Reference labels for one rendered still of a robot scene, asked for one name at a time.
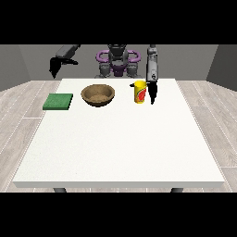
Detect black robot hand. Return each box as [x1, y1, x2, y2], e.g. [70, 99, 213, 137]
[129, 81, 158, 106]
[48, 56, 80, 80]

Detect green square pad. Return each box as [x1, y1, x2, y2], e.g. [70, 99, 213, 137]
[42, 93, 74, 111]

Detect brown wooden bowl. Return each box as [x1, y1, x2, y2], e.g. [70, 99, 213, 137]
[81, 83, 116, 108]

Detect grey robot trunk purple rings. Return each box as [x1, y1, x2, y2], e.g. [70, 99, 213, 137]
[94, 44, 143, 80]

